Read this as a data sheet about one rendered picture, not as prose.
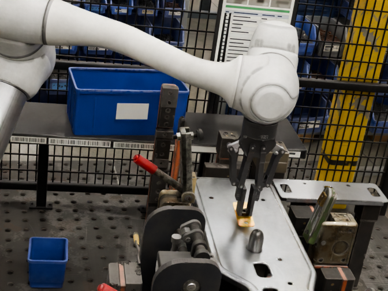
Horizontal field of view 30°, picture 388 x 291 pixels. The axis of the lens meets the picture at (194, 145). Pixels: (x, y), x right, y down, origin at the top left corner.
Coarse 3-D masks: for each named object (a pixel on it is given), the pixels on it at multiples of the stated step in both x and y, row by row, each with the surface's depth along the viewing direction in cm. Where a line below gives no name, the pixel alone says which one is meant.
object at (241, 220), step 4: (236, 204) 169; (244, 204) 169; (244, 208) 166; (236, 212) 166; (244, 212) 165; (236, 216) 165; (244, 216) 166; (248, 216) 166; (240, 220) 164; (244, 220) 164; (248, 220) 165; (252, 220) 165; (240, 224) 163; (244, 224) 163; (248, 224) 163; (252, 224) 164
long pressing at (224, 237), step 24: (216, 192) 178; (264, 192) 181; (216, 216) 167; (264, 216) 170; (288, 216) 173; (216, 240) 158; (240, 240) 159; (264, 240) 161; (288, 240) 162; (240, 264) 151; (264, 264) 153; (288, 264) 153; (240, 288) 145; (264, 288) 145; (288, 288) 145; (312, 288) 147
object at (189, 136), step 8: (184, 128) 157; (200, 128) 157; (176, 136) 156; (184, 136) 155; (192, 136) 156; (200, 136) 156; (184, 144) 156; (184, 152) 156; (184, 160) 157; (184, 168) 158; (184, 176) 159; (184, 184) 160
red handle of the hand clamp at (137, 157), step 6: (138, 156) 157; (138, 162) 157; (144, 162) 157; (150, 162) 158; (144, 168) 158; (150, 168) 158; (156, 168) 158; (156, 174) 159; (162, 174) 159; (168, 180) 160; (174, 180) 161; (174, 186) 161; (180, 186) 161; (180, 192) 162
